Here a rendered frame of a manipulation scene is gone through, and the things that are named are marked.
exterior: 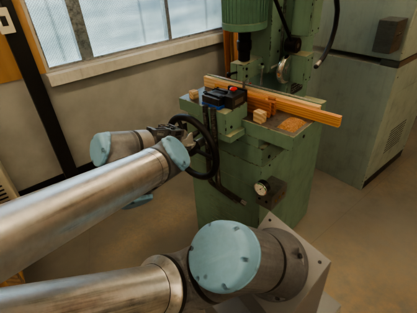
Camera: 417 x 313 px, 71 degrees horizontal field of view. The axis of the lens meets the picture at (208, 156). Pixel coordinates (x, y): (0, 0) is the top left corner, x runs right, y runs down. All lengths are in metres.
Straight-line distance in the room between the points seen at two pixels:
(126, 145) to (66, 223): 0.41
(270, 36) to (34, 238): 1.12
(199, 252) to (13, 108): 1.87
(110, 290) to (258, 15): 0.99
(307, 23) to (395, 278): 1.35
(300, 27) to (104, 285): 1.13
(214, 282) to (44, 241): 0.35
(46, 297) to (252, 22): 1.02
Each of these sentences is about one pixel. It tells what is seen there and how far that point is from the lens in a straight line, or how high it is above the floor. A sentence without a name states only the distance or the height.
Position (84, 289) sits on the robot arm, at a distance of 0.58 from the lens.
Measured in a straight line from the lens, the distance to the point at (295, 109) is 1.21.
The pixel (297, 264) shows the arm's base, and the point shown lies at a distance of 0.80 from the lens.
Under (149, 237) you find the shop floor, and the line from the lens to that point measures 1.95.
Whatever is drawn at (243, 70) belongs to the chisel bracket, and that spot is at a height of 1.05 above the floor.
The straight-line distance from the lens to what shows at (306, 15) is 1.31.
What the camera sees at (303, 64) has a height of 1.05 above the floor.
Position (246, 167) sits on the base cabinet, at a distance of 1.28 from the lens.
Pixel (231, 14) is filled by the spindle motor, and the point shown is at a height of 1.26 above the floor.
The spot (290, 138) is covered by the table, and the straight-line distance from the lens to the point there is 1.08.
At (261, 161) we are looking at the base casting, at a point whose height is 0.74.
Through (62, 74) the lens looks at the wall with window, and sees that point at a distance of 2.26.
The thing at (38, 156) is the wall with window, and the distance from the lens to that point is 2.48.
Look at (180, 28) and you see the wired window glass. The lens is 2.76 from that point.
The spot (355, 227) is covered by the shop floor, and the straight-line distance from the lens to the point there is 2.08.
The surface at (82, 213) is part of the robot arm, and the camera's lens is 0.46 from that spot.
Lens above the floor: 1.44
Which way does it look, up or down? 34 degrees down
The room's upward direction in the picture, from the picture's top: 4 degrees counter-clockwise
